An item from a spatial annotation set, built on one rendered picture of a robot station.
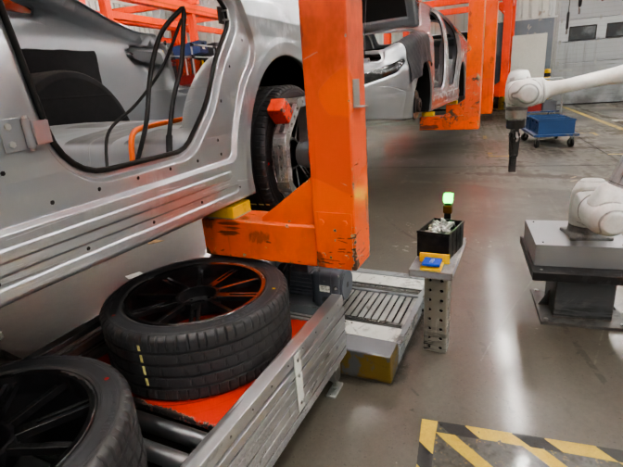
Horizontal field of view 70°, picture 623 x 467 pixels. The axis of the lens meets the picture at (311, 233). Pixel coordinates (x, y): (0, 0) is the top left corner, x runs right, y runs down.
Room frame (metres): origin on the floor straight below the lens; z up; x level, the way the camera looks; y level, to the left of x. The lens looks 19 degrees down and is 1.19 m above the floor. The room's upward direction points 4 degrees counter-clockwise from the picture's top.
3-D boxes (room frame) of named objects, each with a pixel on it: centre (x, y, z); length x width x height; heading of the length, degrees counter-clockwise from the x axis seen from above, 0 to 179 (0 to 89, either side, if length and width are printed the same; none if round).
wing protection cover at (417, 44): (5.04, -1.20, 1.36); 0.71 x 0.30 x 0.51; 154
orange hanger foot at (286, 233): (1.76, 0.18, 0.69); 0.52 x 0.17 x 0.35; 64
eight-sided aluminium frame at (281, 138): (2.23, -0.01, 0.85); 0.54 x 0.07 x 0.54; 154
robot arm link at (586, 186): (1.99, -1.30, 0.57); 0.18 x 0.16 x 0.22; 165
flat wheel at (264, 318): (1.49, 0.43, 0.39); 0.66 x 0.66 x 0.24
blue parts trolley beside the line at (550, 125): (7.01, -3.78, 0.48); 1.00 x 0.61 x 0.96; 165
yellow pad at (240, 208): (1.84, 0.34, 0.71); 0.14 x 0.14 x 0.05; 64
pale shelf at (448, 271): (1.80, -0.55, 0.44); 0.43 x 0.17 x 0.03; 154
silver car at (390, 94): (6.95, -1.24, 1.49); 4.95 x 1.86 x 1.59; 154
